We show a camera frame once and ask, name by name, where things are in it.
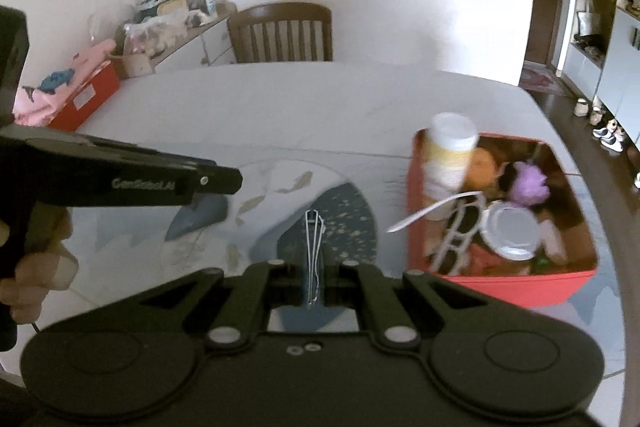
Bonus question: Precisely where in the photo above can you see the pair of sneakers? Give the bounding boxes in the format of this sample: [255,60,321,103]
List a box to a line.
[592,119,627,153]

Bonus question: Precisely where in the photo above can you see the red cardboard box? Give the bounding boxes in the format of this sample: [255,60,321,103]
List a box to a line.
[48,61,120,131]

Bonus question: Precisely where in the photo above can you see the pink folded cloth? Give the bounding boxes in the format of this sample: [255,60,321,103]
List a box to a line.
[13,39,116,127]

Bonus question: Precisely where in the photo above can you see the person left hand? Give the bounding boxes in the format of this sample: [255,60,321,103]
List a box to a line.
[1,209,79,325]

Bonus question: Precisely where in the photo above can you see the purple spiky plush toy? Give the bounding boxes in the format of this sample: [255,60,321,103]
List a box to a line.
[508,161,550,207]

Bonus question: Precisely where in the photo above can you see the clutter pile on sideboard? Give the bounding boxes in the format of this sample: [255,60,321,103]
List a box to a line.
[87,0,224,57]

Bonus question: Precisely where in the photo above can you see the orange fruit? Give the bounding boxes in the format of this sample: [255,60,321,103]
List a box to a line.
[464,147,501,199]

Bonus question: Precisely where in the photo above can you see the white hallway cabinet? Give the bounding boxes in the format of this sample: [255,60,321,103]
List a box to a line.
[561,0,639,145]

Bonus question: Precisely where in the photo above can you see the white frame sunglasses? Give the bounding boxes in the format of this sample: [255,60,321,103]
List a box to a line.
[386,191,487,277]

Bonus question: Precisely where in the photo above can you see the white sideboard cabinet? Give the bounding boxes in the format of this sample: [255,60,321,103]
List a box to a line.
[150,2,236,74]

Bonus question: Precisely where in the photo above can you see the yellow white cylindrical bottle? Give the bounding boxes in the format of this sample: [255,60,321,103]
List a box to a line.
[422,113,478,200]

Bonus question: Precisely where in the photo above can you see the brown wooden chair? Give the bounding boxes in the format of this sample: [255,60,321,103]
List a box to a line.
[228,2,333,64]

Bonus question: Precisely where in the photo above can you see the patterned door mat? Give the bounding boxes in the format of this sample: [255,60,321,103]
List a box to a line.
[518,62,570,96]

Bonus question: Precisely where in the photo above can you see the thin metal wire clip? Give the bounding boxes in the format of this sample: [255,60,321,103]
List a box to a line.
[305,209,326,308]

